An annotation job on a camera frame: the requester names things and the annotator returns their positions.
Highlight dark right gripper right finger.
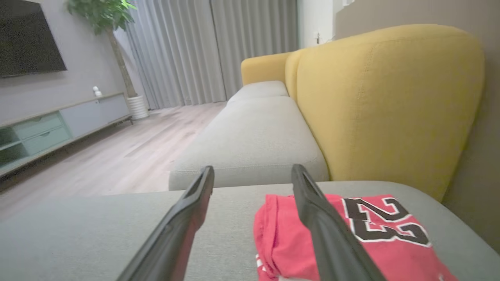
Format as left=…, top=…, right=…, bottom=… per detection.
left=291, top=164, right=387, bottom=281

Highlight large yellow sofa backrest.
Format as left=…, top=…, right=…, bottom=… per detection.
left=291, top=24, right=486, bottom=202

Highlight narrow yellow sofa backrest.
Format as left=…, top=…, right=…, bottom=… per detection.
left=284, top=50, right=303, bottom=100

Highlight red and white basketball jersey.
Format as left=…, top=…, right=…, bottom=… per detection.
left=253, top=194, right=459, bottom=281

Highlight grey pleated curtains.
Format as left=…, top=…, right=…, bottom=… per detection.
left=125, top=0, right=299, bottom=110

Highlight black wall television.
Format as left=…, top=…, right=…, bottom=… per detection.
left=0, top=0, right=67, bottom=78

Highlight low grey TV cabinet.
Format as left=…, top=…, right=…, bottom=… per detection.
left=0, top=92, right=133, bottom=178

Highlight wide grey sofa seat cushion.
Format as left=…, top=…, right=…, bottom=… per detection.
left=0, top=180, right=500, bottom=281

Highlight yellow sofa armrest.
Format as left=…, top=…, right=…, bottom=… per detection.
left=241, top=52, right=293, bottom=86

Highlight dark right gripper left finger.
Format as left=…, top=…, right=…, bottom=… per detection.
left=117, top=166, right=215, bottom=281

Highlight green indoor tree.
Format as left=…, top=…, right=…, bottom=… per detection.
left=66, top=0, right=138, bottom=98

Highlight wall socket with cable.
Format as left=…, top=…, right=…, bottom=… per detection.
left=314, top=31, right=336, bottom=44

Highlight white ribbed plant pot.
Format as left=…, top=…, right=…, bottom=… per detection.
left=127, top=95, right=149, bottom=120

